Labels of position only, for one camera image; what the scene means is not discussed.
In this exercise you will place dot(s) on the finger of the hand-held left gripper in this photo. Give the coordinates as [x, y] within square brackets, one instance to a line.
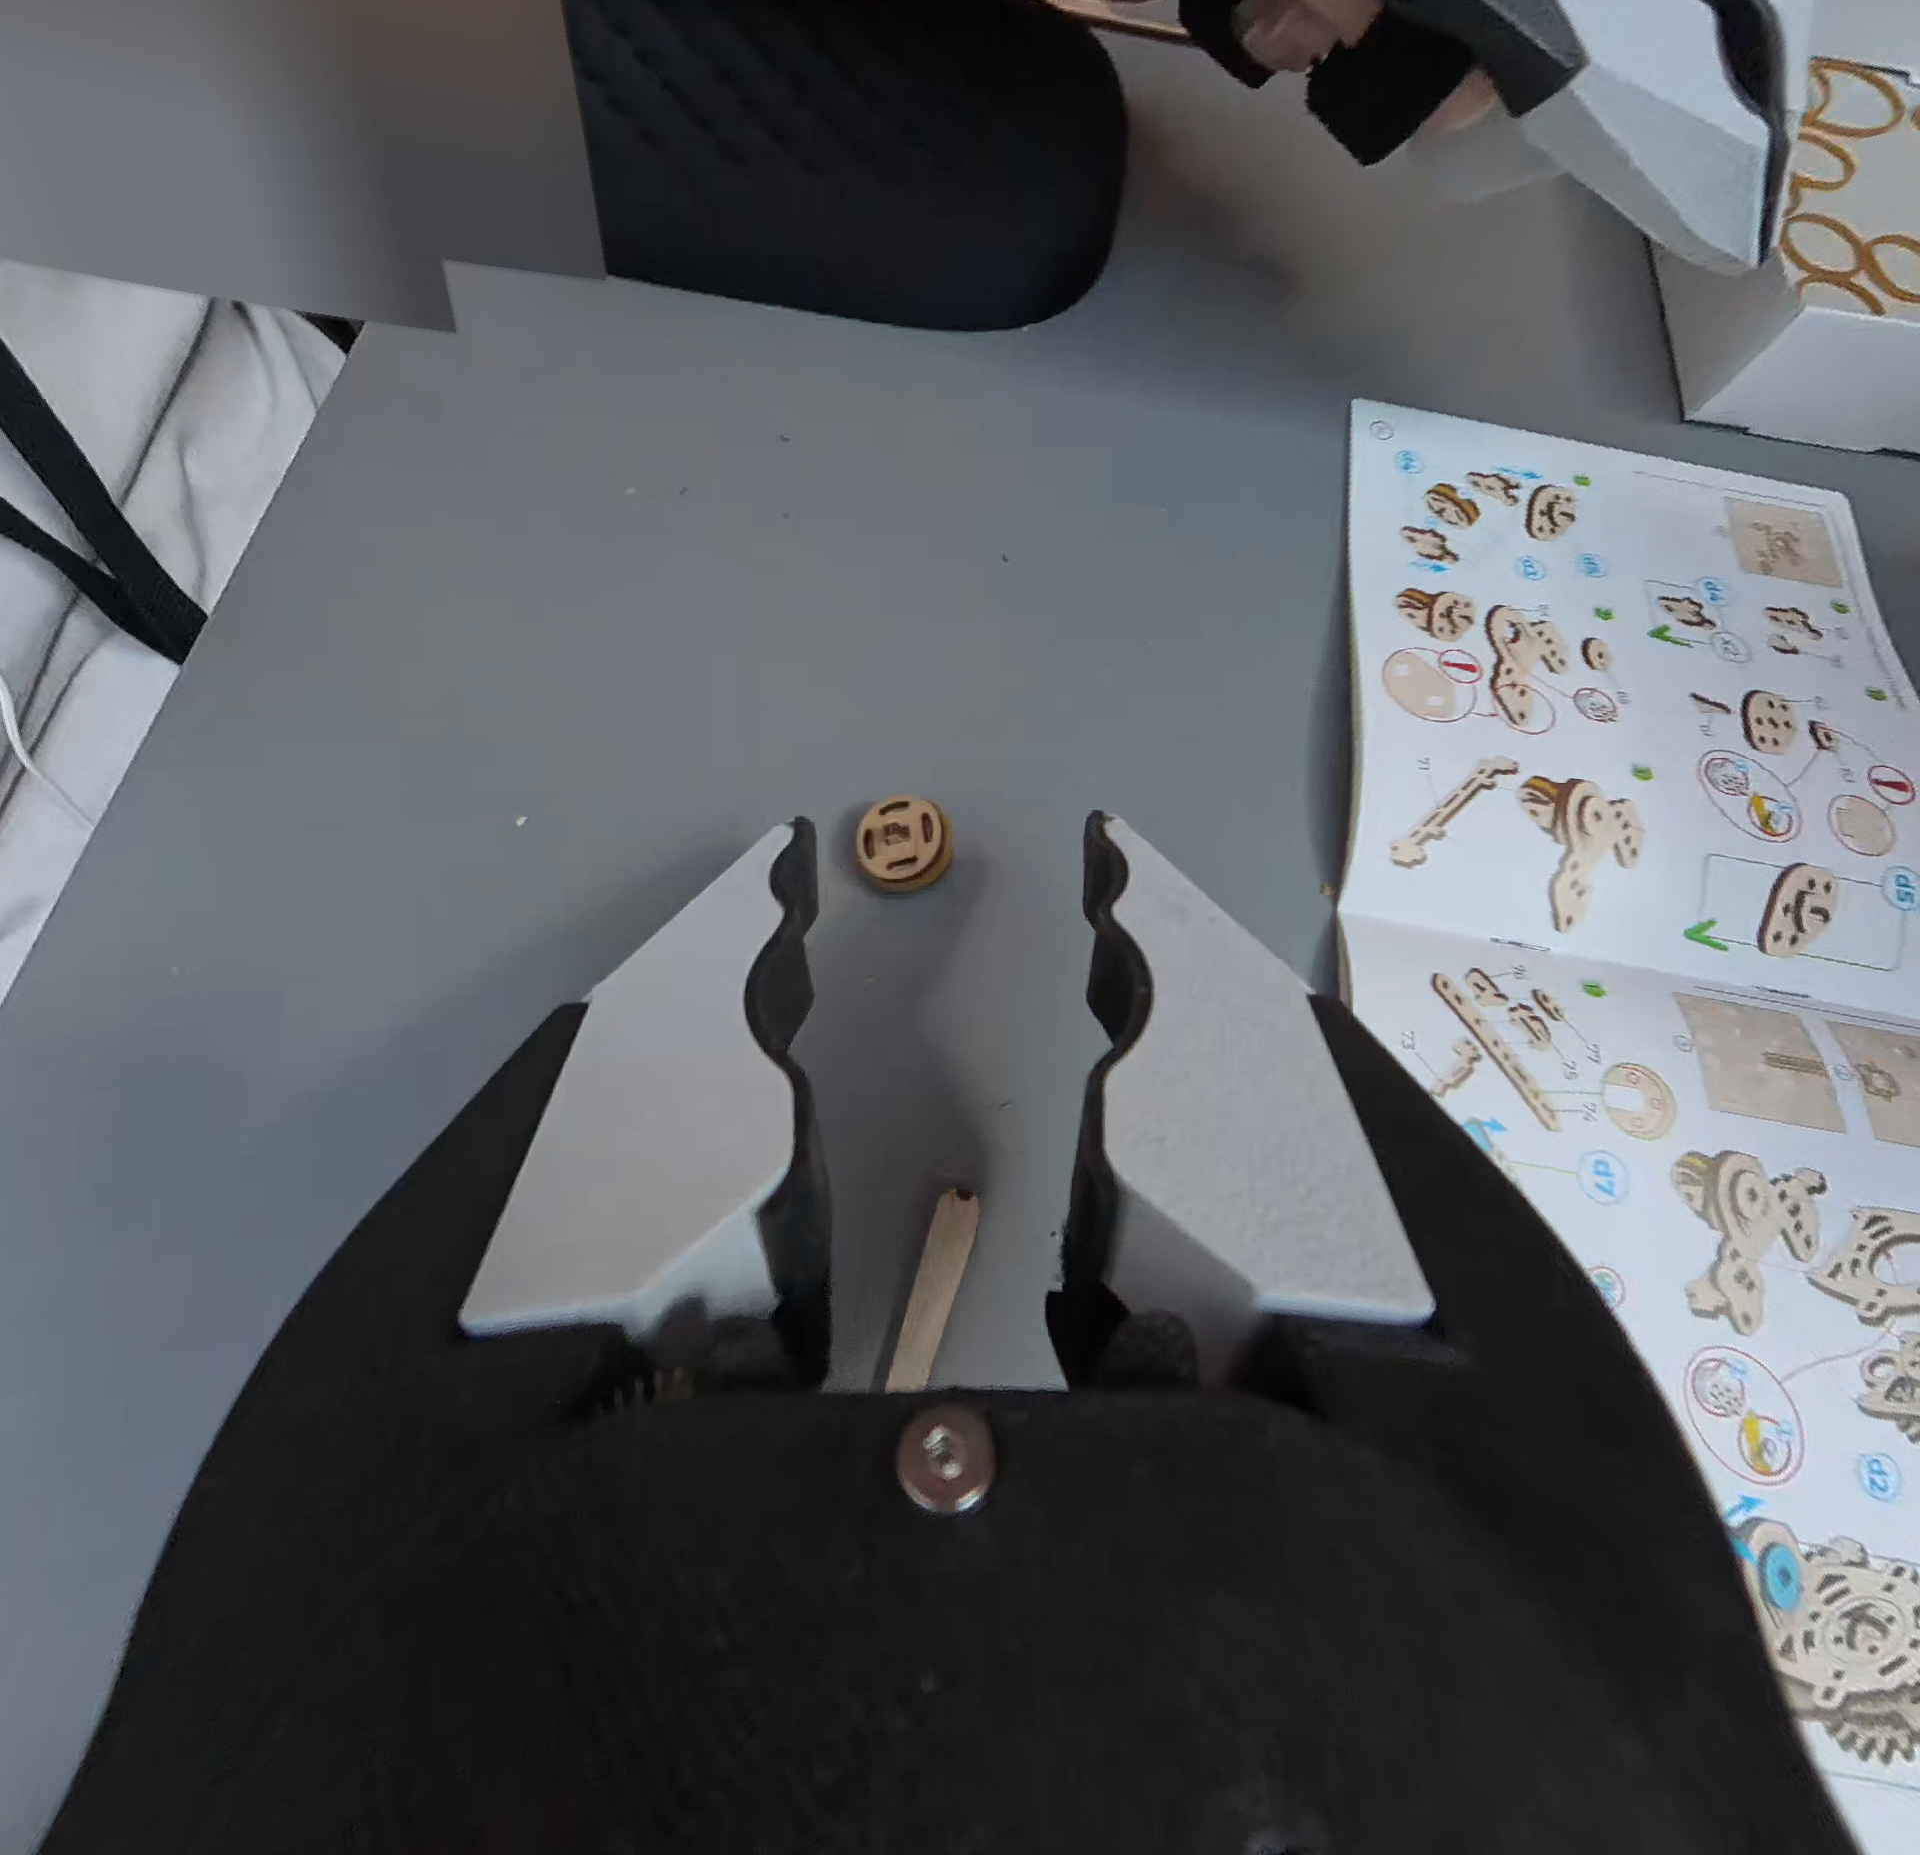
[1636, 113]

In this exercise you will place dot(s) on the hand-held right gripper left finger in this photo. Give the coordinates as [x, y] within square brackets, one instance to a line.
[663, 1119]

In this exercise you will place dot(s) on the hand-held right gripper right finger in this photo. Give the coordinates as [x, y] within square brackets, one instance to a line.
[1244, 1119]

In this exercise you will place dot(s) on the round wooden model part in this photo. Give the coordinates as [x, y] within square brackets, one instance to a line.
[903, 843]

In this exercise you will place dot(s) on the person's left hand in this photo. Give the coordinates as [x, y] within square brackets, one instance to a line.
[1315, 13]

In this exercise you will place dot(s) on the white cardboard box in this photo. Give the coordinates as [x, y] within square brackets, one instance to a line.
[1804, 377]

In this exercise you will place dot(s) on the thin wooden stick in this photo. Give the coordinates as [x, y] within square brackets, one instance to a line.
[932, 1295]

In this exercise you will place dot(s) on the assembly instruction booklet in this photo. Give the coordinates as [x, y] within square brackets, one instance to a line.
[1652, 864]

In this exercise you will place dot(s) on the black padded chair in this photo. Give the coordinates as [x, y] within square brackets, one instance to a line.
[842, 159]

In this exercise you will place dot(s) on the light grey cloth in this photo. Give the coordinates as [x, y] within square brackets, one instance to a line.
[135, 443]

